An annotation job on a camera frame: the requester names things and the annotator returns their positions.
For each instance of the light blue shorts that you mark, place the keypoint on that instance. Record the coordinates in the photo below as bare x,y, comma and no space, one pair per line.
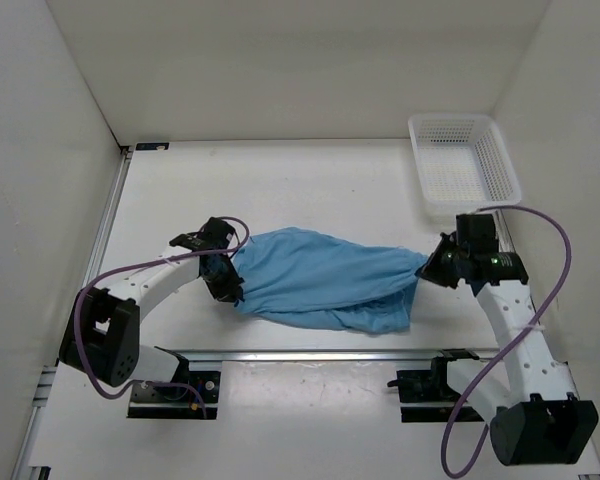
307,279

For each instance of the aluminium frame rail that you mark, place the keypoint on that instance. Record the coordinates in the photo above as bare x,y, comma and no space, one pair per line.
364,191

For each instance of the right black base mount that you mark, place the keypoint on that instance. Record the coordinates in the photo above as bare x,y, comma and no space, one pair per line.
431,396

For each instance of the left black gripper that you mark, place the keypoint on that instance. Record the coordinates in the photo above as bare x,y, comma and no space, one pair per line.
232,288

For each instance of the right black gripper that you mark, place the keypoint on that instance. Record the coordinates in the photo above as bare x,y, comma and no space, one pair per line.
431,271

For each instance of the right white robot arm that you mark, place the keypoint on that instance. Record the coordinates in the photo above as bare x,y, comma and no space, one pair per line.
529,404

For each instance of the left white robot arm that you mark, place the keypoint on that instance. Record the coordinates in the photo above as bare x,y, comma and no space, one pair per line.
102,337

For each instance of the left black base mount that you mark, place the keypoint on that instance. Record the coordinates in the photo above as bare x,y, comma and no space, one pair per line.
180,403

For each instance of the white plastic basket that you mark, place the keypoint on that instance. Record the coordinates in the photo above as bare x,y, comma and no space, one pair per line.
462,163

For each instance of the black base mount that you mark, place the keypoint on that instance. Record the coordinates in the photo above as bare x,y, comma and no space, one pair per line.
431,396
180,403

